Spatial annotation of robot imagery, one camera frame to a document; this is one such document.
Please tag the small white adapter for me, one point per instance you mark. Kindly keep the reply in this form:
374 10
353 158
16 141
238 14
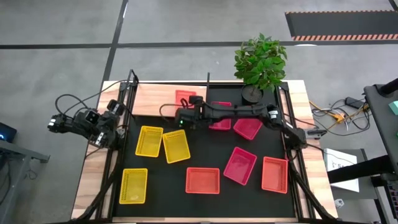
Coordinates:
339 203

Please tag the white cardboard box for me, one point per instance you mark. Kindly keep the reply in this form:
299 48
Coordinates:
335 158

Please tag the black support beam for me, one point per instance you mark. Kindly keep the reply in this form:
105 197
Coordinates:
363 169

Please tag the teal box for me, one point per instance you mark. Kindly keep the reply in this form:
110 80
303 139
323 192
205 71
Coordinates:
395 108

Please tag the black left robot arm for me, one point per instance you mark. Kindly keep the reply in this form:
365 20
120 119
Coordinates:
79 123

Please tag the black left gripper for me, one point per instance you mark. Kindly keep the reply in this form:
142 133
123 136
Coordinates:
117 129

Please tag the black device with blue light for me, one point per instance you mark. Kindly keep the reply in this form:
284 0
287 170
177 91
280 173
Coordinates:
7 132

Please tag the black table mat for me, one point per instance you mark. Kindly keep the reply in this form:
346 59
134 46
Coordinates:
205 149

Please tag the black clamp bracket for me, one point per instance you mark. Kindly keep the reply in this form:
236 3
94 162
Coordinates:
315 133

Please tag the black power adapter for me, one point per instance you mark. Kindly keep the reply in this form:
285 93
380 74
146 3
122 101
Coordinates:
353 101

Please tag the red plastic basket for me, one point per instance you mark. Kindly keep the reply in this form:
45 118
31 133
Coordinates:
247 129
240 166
221 125

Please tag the black hazard striped floor mat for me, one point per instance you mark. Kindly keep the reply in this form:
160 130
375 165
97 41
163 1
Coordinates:
342 24

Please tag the wooden shelf board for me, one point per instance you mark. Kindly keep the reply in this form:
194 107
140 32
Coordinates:
152 99

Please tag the yellow plastic basket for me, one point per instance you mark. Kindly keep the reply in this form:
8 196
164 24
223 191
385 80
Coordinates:
133 186
149 141
176 147

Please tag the orange plastic basket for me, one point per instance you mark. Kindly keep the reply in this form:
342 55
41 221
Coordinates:
275 175
202 181
183 95

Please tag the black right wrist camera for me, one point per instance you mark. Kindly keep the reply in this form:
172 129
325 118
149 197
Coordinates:
195 100

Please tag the black side table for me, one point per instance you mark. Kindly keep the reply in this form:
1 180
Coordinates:
384 118

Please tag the black round pole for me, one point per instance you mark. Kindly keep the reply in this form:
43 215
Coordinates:
388 87

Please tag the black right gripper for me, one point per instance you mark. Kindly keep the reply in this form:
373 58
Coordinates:
188 116

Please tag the potted green plant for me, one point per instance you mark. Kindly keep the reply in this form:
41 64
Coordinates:
261 65

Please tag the black metal side frame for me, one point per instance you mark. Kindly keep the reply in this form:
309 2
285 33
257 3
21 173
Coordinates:
299 199
109 193

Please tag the grey metal table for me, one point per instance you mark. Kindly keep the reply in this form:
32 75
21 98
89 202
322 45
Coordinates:
18 152

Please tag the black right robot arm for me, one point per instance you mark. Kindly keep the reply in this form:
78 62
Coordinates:
242 110

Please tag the black vertical post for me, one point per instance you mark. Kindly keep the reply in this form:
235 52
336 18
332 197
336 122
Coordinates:
208 81

